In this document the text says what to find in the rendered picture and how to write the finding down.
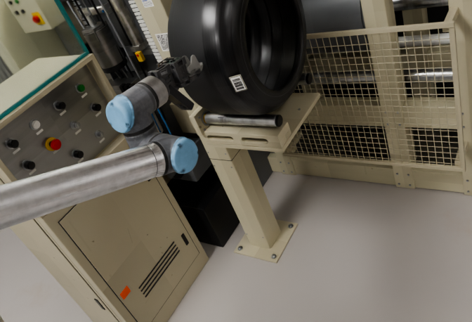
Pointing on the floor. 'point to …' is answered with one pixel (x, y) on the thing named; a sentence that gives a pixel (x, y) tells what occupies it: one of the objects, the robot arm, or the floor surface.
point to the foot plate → (244, 247)
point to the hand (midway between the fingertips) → (199, 67)
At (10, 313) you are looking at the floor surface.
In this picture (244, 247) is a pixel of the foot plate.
